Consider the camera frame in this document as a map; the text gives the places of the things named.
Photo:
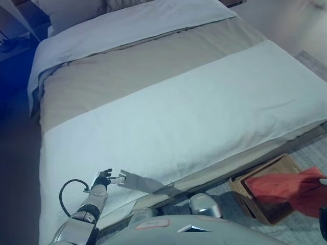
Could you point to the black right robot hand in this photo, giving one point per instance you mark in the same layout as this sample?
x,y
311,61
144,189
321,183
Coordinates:
x,y
324,181

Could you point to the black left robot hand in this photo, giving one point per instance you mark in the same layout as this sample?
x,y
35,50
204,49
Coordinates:
x,y
103,178

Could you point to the red cloth garment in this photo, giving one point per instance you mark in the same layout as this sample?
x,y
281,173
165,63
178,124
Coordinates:
x,y
286,190

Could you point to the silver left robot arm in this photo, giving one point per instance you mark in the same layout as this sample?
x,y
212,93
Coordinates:
x,y
89,209

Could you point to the wooden laundry basket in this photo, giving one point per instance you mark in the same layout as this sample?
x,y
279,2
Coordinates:
x,y
270,211

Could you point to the bed with white blanket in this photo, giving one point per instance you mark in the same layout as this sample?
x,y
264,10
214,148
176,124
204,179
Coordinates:
x,y
178,122

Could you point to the grey robot torso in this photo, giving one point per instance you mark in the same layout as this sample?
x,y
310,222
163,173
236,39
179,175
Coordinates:
x,y
184,231

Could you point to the silver right robot leg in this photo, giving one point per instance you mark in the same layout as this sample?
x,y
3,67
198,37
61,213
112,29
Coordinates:
x,y
205,204

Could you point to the beige duvet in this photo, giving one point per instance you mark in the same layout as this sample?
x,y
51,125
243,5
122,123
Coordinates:
x,y
122,66

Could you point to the white folded top sheet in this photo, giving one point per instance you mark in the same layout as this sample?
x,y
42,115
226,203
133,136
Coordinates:
x,y
122,28

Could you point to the dark side table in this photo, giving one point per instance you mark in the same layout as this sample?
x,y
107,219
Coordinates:
x,y
15,46

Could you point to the plain beige pillow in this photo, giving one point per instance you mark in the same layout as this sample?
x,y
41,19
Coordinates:
x,y
71,12

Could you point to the brown wooden nightstand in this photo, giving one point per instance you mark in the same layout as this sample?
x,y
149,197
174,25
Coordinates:
x,y
233,2

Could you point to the brown bed frame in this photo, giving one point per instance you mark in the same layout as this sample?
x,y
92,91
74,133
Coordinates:
x,y
230,168

